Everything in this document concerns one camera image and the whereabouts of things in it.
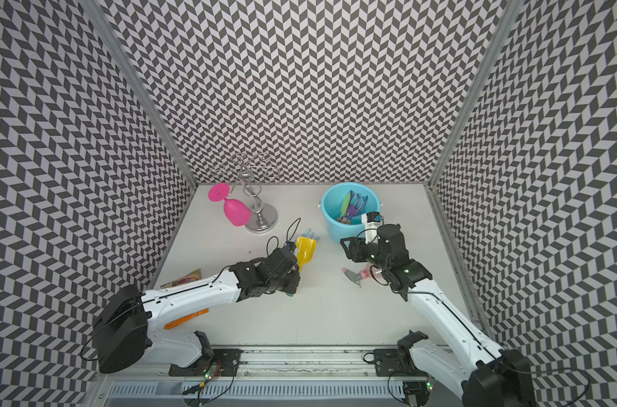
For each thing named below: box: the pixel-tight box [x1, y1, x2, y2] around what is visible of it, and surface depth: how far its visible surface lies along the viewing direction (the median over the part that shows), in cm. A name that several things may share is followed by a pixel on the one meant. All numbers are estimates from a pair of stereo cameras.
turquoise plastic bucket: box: [317, 182, 384, 245], surface depth 93 cm
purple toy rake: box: [341, 189, 369, 224], surface depth 98 cm
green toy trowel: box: [336, 189, 356, 223], surface depth 98 cm
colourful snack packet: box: [160, 268, 202, 289], surface depth 88 cm
